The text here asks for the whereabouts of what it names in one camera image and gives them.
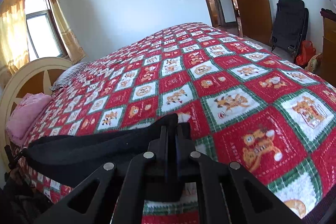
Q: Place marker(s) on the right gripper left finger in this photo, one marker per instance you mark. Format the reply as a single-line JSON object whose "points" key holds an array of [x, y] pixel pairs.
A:
{"points": [[107, 196]]}

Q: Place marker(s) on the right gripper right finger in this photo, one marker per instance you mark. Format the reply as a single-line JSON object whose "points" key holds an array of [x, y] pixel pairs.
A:
{"points": [[227, 193]]}

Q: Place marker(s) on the black pants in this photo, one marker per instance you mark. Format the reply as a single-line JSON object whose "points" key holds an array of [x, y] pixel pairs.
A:
{"points": [[69, 160]]}

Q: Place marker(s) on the red patchwork bedspread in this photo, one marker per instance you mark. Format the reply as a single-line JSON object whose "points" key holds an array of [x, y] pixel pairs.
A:
{"points": [[243, 104]]}

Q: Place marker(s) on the pink folded blanket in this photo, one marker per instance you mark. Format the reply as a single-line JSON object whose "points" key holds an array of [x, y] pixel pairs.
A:
{"points": [[25, 115]]}

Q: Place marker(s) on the striped pillow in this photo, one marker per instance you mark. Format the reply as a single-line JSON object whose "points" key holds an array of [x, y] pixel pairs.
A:
{"points": [[67, 76]]}

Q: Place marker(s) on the cream wooden headboard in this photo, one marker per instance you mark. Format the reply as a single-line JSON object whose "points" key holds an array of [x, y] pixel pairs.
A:
{"points": [[35, 77]]}

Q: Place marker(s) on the yellow curtain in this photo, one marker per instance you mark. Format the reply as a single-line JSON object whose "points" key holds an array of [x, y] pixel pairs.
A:
{"points": [[69, 40], [14, 44]]}

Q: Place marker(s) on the red plastic bag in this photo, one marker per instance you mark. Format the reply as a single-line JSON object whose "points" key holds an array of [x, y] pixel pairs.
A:
{"points": [[306, 52]]}

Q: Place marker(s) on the wooden cabinet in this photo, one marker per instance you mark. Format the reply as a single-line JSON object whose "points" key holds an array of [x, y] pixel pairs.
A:
{"points": [[328, 51]]}

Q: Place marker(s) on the window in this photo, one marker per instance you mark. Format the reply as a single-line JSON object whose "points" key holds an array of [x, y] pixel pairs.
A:
{"points": [[43, 37]]}

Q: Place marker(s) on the black folding chair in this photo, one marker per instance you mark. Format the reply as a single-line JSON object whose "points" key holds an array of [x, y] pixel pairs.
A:
{"points": [[290, 26]]}

